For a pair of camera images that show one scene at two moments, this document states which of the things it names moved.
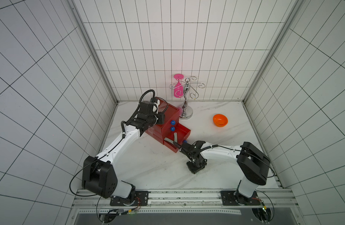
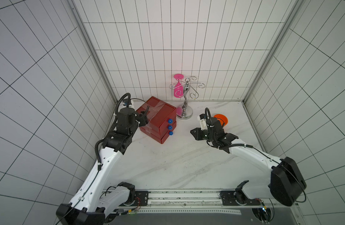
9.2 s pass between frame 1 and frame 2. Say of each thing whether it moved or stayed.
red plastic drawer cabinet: moved
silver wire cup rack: stayed
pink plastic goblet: stayed
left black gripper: moved
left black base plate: stayed
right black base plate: stayed
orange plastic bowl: stayed
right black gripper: moved
